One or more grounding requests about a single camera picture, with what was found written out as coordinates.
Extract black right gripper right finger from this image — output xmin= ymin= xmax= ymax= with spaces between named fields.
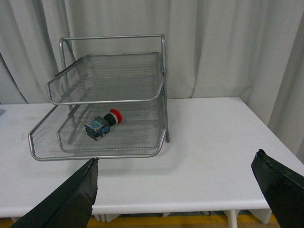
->
xmin=251 ymin=149 xmax=304 ymax=228

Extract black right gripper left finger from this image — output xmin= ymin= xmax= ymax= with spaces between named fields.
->
xmin=12 ymin=158 xmax=98 ymax=228

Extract red emergency stop button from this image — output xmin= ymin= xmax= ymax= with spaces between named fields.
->
xmin=85 ymin=108 xmax=123 ymax=141

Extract silver mesh tray rack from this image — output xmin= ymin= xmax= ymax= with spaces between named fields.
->
xmin=28 ymin=34 xmax=170 ymax=161

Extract white curtain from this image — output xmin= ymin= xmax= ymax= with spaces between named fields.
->
xmin=0 ymin=0 xmax=304 ymax=160

